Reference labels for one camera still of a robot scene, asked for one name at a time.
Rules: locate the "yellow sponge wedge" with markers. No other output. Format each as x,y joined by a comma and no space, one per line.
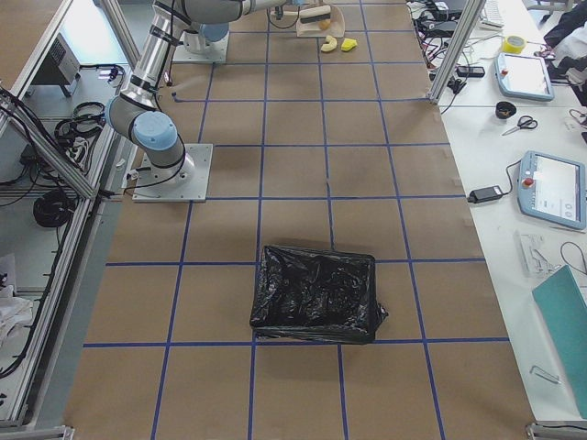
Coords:
348,44

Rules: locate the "blue teach pendant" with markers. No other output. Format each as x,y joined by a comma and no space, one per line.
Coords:
553,189
525,77

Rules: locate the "scissors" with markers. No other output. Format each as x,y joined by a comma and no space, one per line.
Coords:
525,122

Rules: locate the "beige plastic dustpan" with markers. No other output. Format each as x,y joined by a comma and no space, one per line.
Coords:
311,30

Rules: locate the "beige hand brush black bristles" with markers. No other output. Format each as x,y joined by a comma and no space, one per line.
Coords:
307,15

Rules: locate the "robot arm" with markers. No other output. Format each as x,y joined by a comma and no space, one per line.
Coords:
134,113

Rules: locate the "yellow tape roll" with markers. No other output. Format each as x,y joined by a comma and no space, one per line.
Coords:
513,44

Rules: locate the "black power adapter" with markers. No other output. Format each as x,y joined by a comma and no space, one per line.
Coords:
485,195

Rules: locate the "blue teach pendant far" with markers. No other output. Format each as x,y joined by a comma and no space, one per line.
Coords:
525,77

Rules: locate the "teal folder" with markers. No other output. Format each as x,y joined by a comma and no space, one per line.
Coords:
563,310

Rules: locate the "bin with black liner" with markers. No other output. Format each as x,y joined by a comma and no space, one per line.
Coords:
318,295

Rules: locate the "brown potato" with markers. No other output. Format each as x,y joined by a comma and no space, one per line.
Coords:
324,24

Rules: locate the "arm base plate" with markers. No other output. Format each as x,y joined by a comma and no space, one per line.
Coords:
188,181
196,49

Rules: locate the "blue teach pendant near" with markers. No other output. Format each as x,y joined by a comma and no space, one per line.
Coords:
553,189

